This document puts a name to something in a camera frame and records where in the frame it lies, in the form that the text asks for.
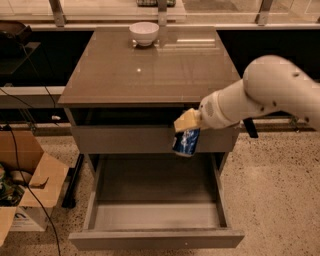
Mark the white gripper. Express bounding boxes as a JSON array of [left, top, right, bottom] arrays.
[[174, 91, 238, 133]]

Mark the blue pepsi can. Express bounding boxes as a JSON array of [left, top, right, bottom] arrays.
[[172, 129, 200, 157]]

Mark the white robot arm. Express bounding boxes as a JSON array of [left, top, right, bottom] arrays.
[[174, 55, 320, 132]]

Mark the grey drawer cabinet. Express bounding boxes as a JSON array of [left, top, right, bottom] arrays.
[[59, 26, 240, 170]]

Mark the open grey middle drawer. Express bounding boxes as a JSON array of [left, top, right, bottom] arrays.
[[69, 153, 244, 251]]

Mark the closed grey top drawer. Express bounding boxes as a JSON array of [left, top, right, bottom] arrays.
[[71, 126, 239, 154]]

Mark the white ceramic bowl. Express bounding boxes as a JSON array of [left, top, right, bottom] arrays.
[[129, 22, 160, 46]]

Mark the black table leg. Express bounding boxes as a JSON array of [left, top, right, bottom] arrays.
[[62, 154, 84, 209]]

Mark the brown cardboard box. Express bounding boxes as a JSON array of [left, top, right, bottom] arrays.
[[0, 131, 69, 246]]

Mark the metal window railing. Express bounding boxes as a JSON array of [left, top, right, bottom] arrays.
[[0, 0, 320, 30]]

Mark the black cable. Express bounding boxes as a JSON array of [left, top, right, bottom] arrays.
[[0, 33, 63, 256]]

